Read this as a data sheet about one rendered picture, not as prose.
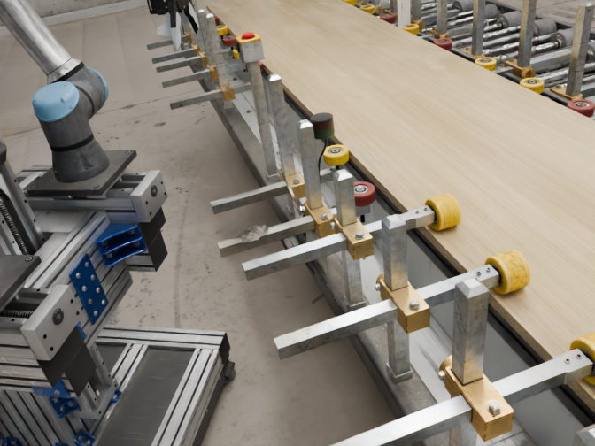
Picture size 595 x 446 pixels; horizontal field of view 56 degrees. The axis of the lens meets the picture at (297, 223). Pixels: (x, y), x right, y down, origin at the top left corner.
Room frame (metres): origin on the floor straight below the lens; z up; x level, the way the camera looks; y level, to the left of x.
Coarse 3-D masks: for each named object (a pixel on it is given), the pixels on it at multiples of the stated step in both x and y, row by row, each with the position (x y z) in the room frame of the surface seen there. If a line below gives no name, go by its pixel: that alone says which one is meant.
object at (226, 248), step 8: (360, 208) 1.29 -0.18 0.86; (368, 208) 1.30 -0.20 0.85; (280, 224) 1.27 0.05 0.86; (288, 224) 1.26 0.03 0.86; (296, 224) 1.25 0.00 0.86; (304, 224) 1.25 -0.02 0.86; (312, 224) 1.26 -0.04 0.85; (272, 232) 1.23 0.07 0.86; (280, 232) 1.24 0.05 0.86; (288, 232) 1.24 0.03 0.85; (296, 232) 1.25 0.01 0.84; (304, 232) 1.25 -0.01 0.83; (232, 240) 1.23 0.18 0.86; (240, 240) 1.22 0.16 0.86; (256, 240) 1.22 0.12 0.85; (264, 240) 1.23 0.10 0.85; (272, 240) 1.23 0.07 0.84; (224, 248) 1.20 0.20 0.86; (232, 248) 1.21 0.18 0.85; (240, 248) 1.21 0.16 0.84; (248, 248) 1.21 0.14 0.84; (224, 256) 1.20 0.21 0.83
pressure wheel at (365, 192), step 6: (354, 186) 1.33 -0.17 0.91; (360, 186) 1.31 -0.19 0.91; (366, 186) 1.32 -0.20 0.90; (372, 186) 1.31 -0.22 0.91; (354, 192) 1.30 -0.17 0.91; (360, 192) 1.30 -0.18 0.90; (366, 192) 1.29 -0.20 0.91; (372, 192) 1.28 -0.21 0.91; (360, 198) 1.27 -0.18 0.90; (366, 198) 1.27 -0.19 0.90; (372, 198) 1.28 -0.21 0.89; (360, 204) 1.27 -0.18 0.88; (366, 204) 1.27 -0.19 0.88; (360, 216) 1.31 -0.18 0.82
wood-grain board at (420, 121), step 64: (256, 0) 3.81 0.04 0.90; (320, 0) 3.54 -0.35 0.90; (320, 64) 2.40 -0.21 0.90; (384, 64) 2.27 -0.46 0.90; (448, 64) 2.15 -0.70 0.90; (384, 128) 1.67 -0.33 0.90; (448, 128) 1.60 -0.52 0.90; (512, 128) 1.53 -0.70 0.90; (576, 128) 1.46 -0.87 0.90; (384, 192) 1.31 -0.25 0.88; (448, 192) 1.23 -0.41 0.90; (512, 192) 1.19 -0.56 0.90; (576, 192) 1.14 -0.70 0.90; (448, 256) 0.99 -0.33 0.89; (576, 256) 0.91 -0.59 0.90; (512, 320) 0.76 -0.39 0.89; (576, 320) 0.73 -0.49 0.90; (576, 384) 0.59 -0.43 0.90
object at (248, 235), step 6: (246, 228) 1.24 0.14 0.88; (252, 228) 1.23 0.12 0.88; (258, 228) 1.23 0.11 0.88; (264, 228) 1.25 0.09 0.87; (240, 234) 1.24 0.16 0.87; (246, 234) 1.23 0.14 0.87; (252, 234) 1.22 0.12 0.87; (258, 234) 1.22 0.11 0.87; (264, 234) 1.23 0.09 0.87; (246, 240) 1.20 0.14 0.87; (252, 240) 1.20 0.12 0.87
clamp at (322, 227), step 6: (306, 204) 1.33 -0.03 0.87; (324, 204) 1.31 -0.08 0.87; (306, 210) 1.32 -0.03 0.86; (312, 210) 1.30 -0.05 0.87; (318, 210) 1.29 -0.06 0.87; (324, 210) 1.29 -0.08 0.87; (312, 216) 1.27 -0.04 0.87; (318, 216) 1.26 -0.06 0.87; (330, 216) 1.25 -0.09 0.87; (318, 222) 1.23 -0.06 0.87; (324, 222) 1.23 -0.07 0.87; (330, 222) 1.23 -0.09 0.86; (318, 228) 1.23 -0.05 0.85; (324, 228) 1.23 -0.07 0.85; (330, 228) 1.23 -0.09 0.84; (318, 234) 1.24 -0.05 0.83; (324, 234) 1.23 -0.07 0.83; (330, 234) 1.23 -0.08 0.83
